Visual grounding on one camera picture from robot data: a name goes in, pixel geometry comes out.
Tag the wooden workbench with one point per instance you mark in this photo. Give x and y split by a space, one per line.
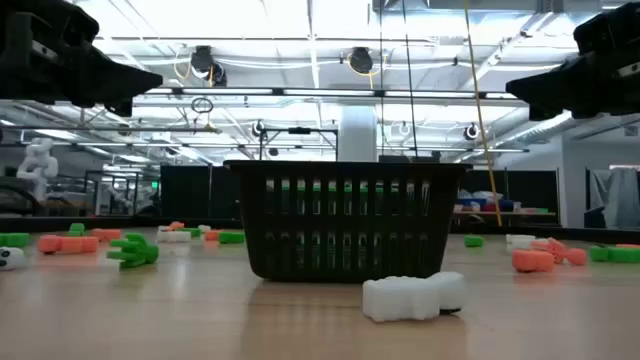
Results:
500 213

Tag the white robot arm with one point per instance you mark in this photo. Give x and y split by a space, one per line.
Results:
37 165

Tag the white building pillar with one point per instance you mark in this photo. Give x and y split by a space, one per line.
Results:
357 132

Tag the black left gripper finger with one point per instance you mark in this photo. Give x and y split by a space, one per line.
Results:
120 80

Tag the black overhead frame bar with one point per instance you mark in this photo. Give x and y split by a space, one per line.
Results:
325 92

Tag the grey cloth cover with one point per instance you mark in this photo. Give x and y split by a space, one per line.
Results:
622 197

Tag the small green block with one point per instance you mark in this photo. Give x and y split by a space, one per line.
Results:
473 241

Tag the green slotted plastic basket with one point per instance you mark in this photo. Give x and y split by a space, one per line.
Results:
350 188

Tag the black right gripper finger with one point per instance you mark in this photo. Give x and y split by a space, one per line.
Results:
545 85

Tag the black slotted plastic basket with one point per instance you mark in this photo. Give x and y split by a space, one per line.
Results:
345 222

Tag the black background rig frame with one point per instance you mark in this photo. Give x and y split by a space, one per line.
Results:
299 130

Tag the blue plastic bin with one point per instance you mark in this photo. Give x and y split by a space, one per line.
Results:
470 202

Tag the black partition panel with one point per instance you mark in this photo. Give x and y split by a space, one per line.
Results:
530 187
185 192

